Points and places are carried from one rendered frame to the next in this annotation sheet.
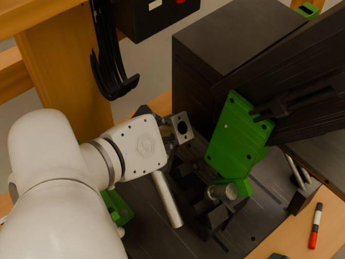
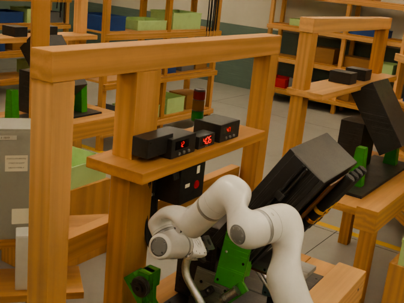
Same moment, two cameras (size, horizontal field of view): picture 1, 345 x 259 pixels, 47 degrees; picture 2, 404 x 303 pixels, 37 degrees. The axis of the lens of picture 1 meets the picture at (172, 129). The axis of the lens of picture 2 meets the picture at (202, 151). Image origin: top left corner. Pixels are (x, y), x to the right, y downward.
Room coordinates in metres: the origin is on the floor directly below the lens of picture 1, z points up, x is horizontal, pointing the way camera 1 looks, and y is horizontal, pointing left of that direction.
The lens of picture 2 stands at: (-1.46, 0.69, 2.19)
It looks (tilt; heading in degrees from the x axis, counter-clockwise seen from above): 16 degrees down; 341
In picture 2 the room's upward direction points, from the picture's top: 6 degrees clockwise
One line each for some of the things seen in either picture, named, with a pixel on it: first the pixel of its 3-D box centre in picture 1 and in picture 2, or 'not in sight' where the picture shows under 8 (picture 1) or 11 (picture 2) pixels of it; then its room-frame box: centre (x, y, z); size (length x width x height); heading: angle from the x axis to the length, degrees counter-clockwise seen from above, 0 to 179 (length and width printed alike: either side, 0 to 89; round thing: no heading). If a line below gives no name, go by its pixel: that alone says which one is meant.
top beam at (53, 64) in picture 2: not in sight; (187, 51); (0.81, 0.02, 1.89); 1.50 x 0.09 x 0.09; 130
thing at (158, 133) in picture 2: not in sight; (153, 143); (0.57, 0.19, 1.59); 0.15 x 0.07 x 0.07; 130
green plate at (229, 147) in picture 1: (245, 134); (237, 257); (0.49, -0.16, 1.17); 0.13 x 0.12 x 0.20; 130
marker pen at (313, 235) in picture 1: (315, 225); not in sight; (0.39, -0.37, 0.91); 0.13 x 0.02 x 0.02; 158
